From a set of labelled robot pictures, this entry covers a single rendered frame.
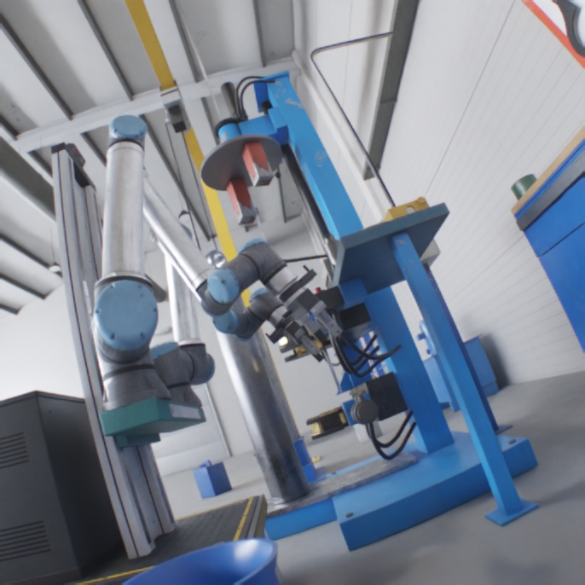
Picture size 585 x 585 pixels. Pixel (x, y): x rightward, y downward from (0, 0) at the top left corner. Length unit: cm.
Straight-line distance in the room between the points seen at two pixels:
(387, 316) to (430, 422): 62
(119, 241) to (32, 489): 71
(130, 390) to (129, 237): 38
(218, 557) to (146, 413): 39
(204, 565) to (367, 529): 91
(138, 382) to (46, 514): 46
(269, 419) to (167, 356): 84
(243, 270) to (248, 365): 120
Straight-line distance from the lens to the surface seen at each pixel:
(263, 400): 222
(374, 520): 168
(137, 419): 106
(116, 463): 125
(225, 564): 87
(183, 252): 125
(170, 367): 156
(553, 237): 144
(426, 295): 139
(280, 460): 222
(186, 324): 175
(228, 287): 108
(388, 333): 228
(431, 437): 229
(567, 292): 148
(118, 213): 111
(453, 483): 172
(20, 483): 128
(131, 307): 95
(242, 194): 285
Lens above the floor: 57
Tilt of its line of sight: 19 degrees up
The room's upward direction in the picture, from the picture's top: 21 degrees counter-clockwise
